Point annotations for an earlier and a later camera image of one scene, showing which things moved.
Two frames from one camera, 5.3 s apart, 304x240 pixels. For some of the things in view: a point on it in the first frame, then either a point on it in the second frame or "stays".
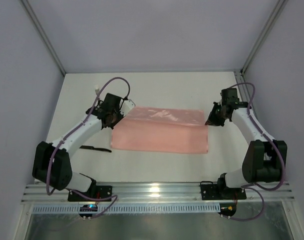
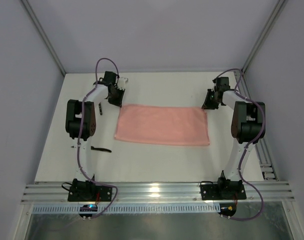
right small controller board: [228, 209] stays
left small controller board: [88, 208] stays
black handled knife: [92, 147] stays
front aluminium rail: [158, 193] stays
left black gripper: [111, 119] to [115, 94]
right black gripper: [215, 116] to [211, 99]
